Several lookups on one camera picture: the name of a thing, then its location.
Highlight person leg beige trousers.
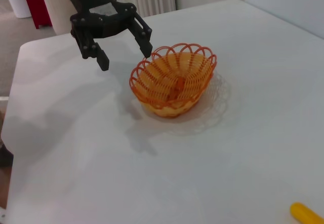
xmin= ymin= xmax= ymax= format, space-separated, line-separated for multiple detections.
xmin=0 ymin=109 xmax=5 ymax=145

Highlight orange woven plastic basket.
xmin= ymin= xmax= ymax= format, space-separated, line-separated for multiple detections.
xmin=129 ymin=42 xmax=218 ymax=119

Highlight beige round planter pot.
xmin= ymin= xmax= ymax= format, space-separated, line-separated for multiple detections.
xmin=41 ymin=0 xmax=78 ymax=36

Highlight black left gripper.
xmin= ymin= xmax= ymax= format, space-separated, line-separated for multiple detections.
xmin=59 ymin=0 xmax=154 ymax=72

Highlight red cabinet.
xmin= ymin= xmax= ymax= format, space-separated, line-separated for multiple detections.
xmin=20 ymin=0 xmax=54 ymax=30

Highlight black shoe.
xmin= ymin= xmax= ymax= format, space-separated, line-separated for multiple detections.
xmin=0 ymin=142 xmax=15 ymax=169

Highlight yellow banana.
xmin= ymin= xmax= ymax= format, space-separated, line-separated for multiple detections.
xmin=290 ymin=202 xmax=324 ymax=224

